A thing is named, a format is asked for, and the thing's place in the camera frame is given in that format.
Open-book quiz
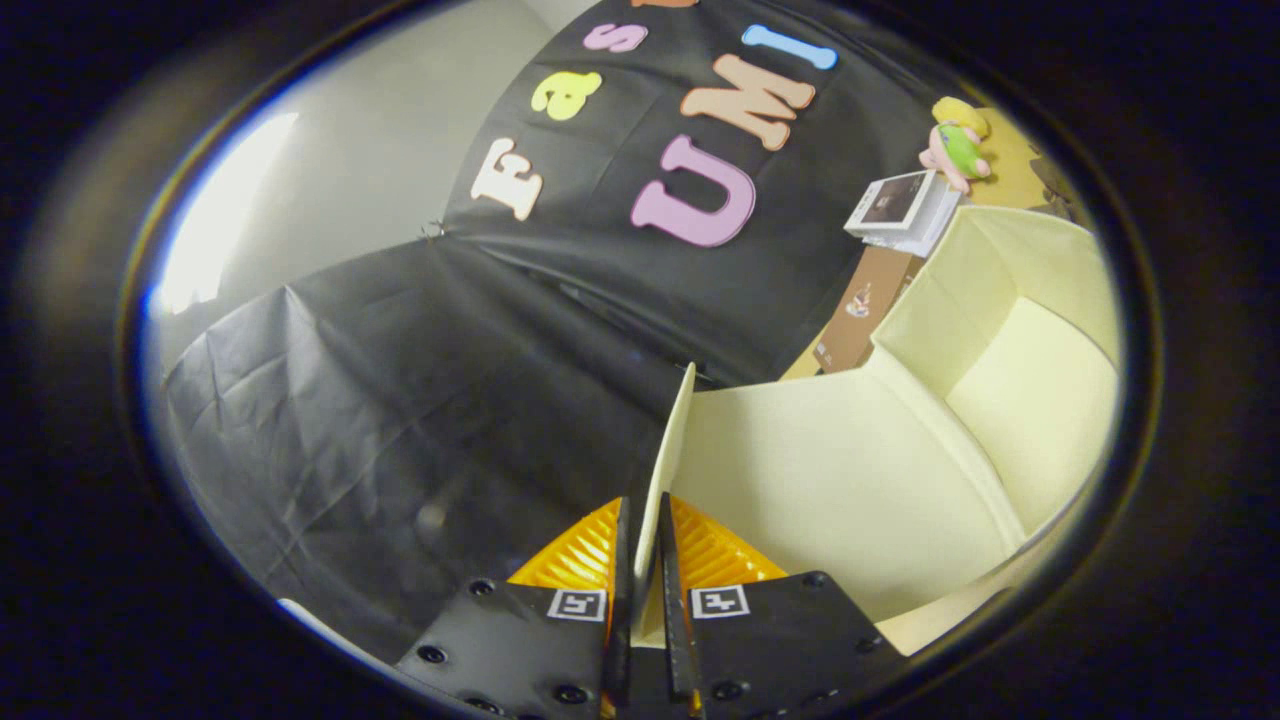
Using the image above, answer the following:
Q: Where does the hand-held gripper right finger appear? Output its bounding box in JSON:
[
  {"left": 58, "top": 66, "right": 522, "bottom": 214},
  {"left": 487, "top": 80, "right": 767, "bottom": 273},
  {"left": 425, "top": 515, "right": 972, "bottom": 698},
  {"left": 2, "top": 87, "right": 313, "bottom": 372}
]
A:
[{"left": 657, "top": 493, "right": 906, "bottom": 720}]

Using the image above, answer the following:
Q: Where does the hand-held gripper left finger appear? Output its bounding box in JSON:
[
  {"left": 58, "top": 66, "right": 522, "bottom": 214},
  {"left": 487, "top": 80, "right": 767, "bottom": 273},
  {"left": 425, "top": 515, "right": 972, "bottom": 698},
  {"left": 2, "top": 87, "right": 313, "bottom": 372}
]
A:
[{"left": 395, "top": 497, "right": 633, "bottom": 720}]

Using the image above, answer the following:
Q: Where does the grey fabric storage box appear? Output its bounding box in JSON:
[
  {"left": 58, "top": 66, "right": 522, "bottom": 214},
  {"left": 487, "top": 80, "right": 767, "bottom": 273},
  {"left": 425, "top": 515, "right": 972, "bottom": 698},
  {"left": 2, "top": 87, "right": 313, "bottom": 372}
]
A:
[{"left": 630, "top": 205, "right": 1123, "bottom": 656}]

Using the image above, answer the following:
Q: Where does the black backdrop cloth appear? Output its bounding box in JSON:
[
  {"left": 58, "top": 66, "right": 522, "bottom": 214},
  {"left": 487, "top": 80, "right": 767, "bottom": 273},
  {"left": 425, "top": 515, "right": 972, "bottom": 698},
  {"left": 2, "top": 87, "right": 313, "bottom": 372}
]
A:
[{"left": 160, "top": 0, "right": 961, "bottom": 661}]

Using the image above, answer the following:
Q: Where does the brown book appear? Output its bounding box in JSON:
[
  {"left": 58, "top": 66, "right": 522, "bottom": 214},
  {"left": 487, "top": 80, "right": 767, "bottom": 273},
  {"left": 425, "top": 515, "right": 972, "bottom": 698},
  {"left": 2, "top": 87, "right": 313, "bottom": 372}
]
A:
[{"left": 812, "top": 245, "right": 926, "bottom": 373}]

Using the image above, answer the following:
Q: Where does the white portrait cover book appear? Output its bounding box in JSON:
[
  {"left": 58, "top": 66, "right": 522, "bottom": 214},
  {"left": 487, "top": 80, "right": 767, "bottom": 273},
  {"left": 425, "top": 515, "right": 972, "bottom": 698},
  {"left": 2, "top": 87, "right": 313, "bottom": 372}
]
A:
[{"left": 843, "top": 170, "right": 951, "bottom": 246}]

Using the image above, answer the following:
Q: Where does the pink starfish plush toy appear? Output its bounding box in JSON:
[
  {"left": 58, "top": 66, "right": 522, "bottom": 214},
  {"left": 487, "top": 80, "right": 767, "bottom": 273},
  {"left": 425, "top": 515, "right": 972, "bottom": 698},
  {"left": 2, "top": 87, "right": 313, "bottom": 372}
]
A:
[{"left": 918, "top": 120, "right": 993, "bottom": 194}]

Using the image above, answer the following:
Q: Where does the yellow plush toy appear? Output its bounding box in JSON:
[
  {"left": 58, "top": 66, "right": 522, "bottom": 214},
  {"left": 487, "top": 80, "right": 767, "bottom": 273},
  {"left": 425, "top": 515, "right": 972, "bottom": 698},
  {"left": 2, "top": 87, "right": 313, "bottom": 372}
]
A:
[{"left": 932, "top": 96, "right": 991, "bottom": 141}]

